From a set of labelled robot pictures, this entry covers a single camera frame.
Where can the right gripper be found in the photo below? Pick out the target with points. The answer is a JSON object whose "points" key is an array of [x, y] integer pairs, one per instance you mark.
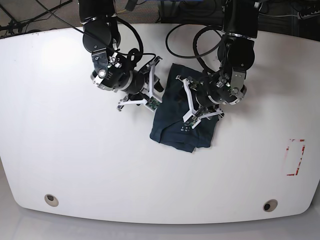
{"points": [[142, 87]]}

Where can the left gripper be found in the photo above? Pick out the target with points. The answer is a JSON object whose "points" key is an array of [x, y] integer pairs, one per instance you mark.
{"points": [[202, 112]]}

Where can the dark blue T-shirt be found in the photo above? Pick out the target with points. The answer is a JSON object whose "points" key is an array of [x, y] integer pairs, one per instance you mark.
{"points": [[168, 126]]}

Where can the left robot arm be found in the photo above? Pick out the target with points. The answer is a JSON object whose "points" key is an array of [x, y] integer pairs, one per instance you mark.
{"points": [[235, 51]]}

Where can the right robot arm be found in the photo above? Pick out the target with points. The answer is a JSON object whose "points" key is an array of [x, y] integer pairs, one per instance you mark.
{"points": [[113, 70]]}

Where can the red tape rectangle marking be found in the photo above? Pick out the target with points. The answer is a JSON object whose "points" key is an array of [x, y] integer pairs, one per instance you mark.
{"points": [[293, 156]]}

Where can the right table grommet hole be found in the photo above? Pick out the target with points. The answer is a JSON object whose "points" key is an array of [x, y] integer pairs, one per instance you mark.
{"points": [[270, 205]]}

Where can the table grommet hole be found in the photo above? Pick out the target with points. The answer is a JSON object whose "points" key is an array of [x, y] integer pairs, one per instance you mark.
{"points": [[270, 205], [51, 200]]}

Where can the left table grommet hole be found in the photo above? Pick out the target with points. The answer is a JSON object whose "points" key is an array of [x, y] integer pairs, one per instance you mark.
{"points": [[51, 200]]}

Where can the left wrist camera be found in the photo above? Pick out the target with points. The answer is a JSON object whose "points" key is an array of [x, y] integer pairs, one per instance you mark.
{"points": [[192, 122]]}

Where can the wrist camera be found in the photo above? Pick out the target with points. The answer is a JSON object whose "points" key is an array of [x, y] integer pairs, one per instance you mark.
{"points": [[192, 122], [152, 104]]}

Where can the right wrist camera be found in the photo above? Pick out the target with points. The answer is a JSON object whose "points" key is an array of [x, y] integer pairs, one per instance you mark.
{"points": [[152, 104]]}

